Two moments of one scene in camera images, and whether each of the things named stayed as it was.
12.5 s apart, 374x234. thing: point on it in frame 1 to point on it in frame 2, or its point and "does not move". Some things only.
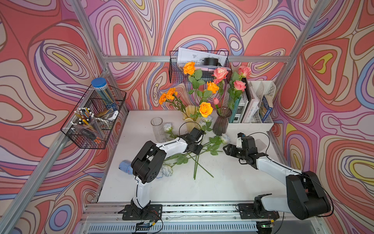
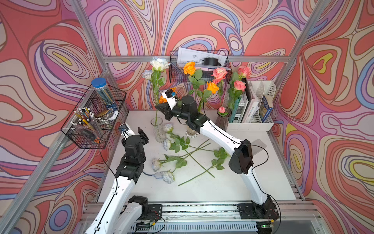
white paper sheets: [185, 55] does not move
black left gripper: [197, 151] to [141, 137]
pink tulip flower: [216, 102] to [221, 111]
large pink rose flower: [219, 74] does not move
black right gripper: [231, 149] to [167, 112]
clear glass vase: [157, 123] does not move
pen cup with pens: [86, 125] does not move
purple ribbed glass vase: [220, 125] does not move
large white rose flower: [215, 141] to [168, 177]
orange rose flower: [194, 79] does not move
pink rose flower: [234, 93] does not move
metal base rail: [107, 218] does not move
